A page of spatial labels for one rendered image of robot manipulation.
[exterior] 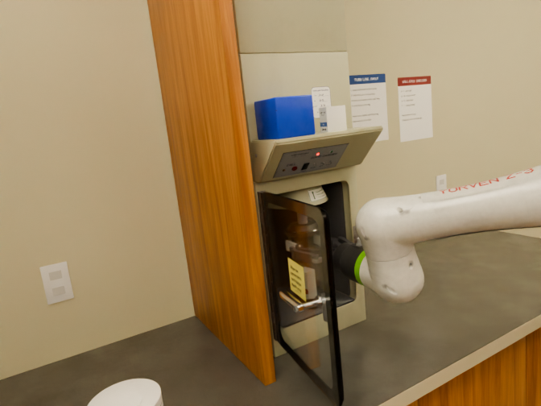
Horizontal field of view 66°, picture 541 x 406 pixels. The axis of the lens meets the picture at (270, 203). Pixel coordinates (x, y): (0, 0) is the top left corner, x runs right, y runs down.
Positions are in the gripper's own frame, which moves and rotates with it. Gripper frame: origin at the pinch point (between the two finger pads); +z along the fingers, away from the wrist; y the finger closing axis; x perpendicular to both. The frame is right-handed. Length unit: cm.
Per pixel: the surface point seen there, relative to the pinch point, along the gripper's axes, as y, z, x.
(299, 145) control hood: 10.6, -16.9, -29.2
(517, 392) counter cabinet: -46, -34, 49
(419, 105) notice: -89, 39, -34
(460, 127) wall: -117, 39, -22
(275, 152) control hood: 16.5, -16.1, -28.3
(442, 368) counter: -11.3, -36.6, 25.4
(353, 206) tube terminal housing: -12.5, -6.2, -9.1
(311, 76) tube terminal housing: -1.5, -5.7, -45.0
